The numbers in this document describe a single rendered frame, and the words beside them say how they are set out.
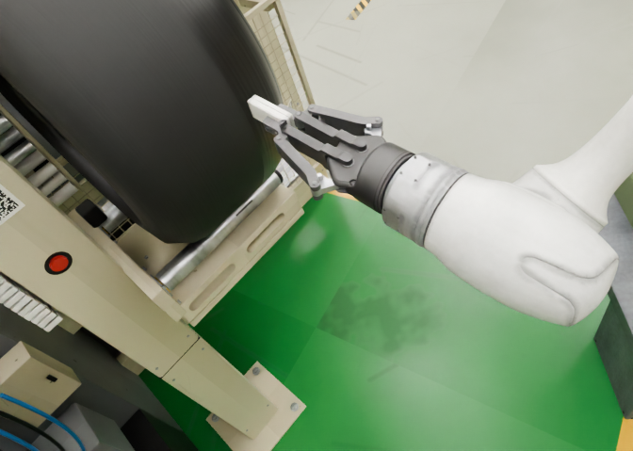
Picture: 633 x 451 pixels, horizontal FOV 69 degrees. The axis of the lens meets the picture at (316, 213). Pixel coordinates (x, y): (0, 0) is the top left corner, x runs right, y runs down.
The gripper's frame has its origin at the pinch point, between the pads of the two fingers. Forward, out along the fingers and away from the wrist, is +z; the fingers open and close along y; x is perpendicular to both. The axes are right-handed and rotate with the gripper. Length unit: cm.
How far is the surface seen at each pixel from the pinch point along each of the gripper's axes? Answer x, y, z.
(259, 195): 36.6, -3.2, 19.5
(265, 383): 128, 23, 25
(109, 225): 41, 22, 47
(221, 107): 3.1, 1.0, 10.5
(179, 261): 35.8, 18.3, 20.9
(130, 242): 52, 21, 48
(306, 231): 134, -37, 60
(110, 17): -11.4, 5.6, 19.7
